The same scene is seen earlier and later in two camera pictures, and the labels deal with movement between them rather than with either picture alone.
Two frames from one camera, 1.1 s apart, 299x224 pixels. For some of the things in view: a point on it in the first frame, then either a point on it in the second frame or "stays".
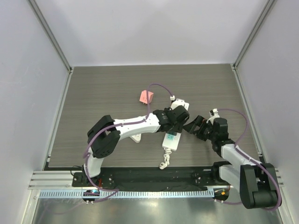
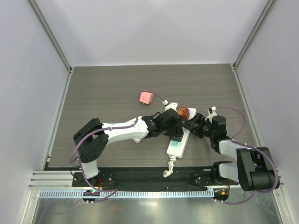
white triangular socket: (137, 137) stays
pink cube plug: (143, 97) stays
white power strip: (172, 139) -> (175, 148)
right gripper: (201, 127) stays
